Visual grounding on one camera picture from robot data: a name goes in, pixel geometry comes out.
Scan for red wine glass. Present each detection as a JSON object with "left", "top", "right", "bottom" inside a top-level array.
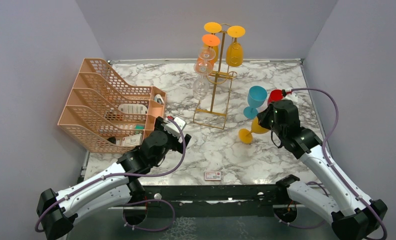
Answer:
[{"left": 267, "top": 89, "right": 284, "bottom": 105}]

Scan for purple cable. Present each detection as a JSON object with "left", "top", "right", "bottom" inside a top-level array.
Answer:
[
  {"left": 272, "top": 88, "right": 388, "bottom": 240},
  {"left": 34, "top": 117, "right": 187, "bottom": 233}
]

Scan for blue wine glass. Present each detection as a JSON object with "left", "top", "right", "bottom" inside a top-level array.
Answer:
[{"left": 243, "top": 85, "right": 268, "bottom": 119}]

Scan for clear wine glass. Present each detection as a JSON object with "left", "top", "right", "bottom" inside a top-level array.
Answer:
[{"left": 192, "top": 59, "right": 214, "bottom": 101}]

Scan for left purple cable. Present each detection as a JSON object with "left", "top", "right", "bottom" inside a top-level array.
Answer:
[{"left": 34, "top": 117, "right": 187, "bottom": 233}]

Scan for gold wine glass rack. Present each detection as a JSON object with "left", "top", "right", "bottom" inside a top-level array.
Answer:
[{"left": 193, "top": 23, "right": 237, "bottom": 130}]

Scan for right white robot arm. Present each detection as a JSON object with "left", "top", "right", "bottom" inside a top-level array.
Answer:
[{"left": 256, "top": 99, "right": 388, "bottom": 240}]

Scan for yellow wine glass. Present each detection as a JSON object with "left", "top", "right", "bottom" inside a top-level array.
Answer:
[
  {"left": 204, "top": 22, "right": 223, "bottom": 34},
  {"left": 226, "top": 25, "right": 246, "bottom": 67},
  {"left": 238, "top": 117, "right": 270, "bottom": 144}
]

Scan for peach plastic file organizer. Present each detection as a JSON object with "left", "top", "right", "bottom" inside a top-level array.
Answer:
[{"left": 57, "top": 58, "right": 167, "bottom": 154}]

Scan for orange wine glass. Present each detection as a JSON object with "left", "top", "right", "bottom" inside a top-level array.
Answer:
[{"left": 198, "top": 33, "right": 221, "bottom": 65}]

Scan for small red white card box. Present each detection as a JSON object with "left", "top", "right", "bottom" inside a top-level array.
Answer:
[{"left": 204, "top": 171, "right": 222, "bottom": 181}]

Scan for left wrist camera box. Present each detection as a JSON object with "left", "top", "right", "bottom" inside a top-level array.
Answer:
[{"left": 164, "top": 116, "right": 187, "bottom": 138}]

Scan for black mounting rail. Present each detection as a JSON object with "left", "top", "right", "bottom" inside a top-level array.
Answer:
[{"left": 119, "top": 184, "right": 291, "bottom": 218}]

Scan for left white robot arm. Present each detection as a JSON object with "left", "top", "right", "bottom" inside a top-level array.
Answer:
[{"left": 34, "top": 117, "right": 191, "bottom": 240}]

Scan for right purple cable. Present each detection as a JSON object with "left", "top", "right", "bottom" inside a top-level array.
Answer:
[{"left": 272, "top": 88, "right": 388, "bottom": 240}]

